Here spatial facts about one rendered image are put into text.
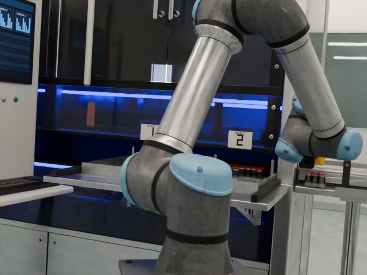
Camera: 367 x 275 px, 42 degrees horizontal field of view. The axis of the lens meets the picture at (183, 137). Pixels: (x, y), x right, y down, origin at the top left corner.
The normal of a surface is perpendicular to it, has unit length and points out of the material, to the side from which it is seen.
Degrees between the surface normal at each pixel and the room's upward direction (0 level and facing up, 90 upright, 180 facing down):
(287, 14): 92
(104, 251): 90
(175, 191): 90
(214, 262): 73
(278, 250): 90
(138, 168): 65
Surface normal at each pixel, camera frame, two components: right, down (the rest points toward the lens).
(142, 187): -0.77, -0.01
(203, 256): 0.16, -0.24
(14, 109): 0.91, 0.08
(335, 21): -0.34, 0.03
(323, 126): -0.28, 0.63
